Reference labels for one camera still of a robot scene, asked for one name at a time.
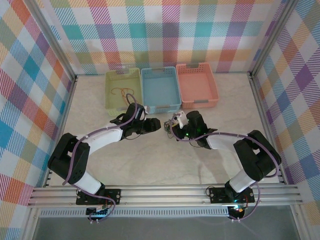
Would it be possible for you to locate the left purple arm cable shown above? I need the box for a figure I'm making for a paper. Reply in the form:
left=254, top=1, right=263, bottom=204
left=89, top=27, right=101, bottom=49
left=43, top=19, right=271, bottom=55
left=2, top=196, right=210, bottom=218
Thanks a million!
left=62, top=93, right=140, bottom=225

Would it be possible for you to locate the green plastic basket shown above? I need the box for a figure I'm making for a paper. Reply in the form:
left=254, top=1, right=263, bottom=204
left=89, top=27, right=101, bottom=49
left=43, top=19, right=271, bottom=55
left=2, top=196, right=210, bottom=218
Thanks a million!
left=104, top=67, right=144, bottom=118

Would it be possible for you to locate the blue plastic basket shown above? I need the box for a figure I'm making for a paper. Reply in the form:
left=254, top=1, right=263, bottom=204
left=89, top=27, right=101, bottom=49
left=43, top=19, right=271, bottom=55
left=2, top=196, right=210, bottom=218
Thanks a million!
left=140, top=66, right=182, bottom=115

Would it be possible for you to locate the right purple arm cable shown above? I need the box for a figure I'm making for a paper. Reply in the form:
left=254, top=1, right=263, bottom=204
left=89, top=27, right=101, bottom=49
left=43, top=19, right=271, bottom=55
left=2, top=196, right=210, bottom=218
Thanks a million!
left=173, top=124, right=281, bottom=222

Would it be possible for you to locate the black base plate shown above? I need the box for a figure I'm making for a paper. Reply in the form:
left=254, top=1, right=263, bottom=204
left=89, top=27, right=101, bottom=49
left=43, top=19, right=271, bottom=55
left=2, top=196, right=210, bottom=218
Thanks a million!
left=209, top=187, right=255, bottom=204
left=76, top=189, right=122, bottom=205

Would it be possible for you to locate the aluminium mounting rail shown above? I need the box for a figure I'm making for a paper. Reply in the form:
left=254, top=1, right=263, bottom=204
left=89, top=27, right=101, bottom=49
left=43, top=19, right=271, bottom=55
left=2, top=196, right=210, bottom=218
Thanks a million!
left=27, top=184, right=302, bottom=208

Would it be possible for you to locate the aluminium table edge rail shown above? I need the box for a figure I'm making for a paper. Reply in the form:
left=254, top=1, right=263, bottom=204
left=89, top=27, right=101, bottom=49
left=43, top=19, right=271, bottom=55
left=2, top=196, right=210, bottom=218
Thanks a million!
left=21, top=74, right=79, bottom=240
left=248, top=72, right=311, bottom=240

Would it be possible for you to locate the right controller board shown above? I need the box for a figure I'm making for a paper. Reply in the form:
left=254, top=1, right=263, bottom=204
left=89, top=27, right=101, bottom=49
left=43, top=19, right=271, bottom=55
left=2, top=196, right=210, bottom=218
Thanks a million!
left=227, top=204, right=248, bottom=216

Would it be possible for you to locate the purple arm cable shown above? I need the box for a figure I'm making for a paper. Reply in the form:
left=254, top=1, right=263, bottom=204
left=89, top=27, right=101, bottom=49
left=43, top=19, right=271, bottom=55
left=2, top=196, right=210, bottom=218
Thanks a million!
left=62, top=93, right=140, bottom=225
left=173, top=124, right=281, bottom=222

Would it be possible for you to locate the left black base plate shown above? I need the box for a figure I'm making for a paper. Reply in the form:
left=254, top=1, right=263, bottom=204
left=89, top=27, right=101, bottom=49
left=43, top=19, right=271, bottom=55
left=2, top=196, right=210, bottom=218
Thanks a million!
left=76, top=189, right=122, bottom=205

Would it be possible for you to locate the grey metal panel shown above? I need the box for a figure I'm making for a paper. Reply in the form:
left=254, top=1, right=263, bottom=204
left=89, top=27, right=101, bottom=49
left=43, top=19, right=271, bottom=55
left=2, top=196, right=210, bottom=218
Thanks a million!
left=32, top=216, right=301, bottom=240

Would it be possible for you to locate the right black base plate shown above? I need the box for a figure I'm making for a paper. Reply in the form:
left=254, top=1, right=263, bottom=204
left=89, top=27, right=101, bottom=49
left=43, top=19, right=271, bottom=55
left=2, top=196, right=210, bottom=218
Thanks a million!
left=209, top=187, right=255, bottom=204

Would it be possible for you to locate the controller board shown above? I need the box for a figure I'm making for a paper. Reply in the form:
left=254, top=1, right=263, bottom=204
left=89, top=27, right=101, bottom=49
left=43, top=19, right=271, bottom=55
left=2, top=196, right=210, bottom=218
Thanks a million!
left=227, top=204, right=248, bottom=216
left=86, top=205, right=112, bottom=218

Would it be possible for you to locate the slotted grey cable duct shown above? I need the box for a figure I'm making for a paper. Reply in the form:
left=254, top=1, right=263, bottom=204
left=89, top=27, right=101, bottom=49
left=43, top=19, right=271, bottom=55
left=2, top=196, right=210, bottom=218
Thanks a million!
left=39, top=207, right=231, bottom=218

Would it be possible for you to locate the aluminium upright frame post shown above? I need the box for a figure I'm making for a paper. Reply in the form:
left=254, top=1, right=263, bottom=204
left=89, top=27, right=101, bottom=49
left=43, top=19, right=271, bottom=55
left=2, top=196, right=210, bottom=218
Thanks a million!
left=249, top=0, right=302, bottom=76
left=29, top=0, right=79, bottom=81

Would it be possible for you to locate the pink plastic basket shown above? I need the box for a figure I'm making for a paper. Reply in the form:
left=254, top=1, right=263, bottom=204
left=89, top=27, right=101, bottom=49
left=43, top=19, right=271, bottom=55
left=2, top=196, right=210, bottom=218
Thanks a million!
left=175, top=62, right=220, bottom=110

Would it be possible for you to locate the left controller board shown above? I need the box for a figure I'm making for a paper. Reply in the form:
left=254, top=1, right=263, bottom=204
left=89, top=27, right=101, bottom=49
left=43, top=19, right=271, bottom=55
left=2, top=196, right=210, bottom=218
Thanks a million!
left=86, top=205, right=112, bottom=218

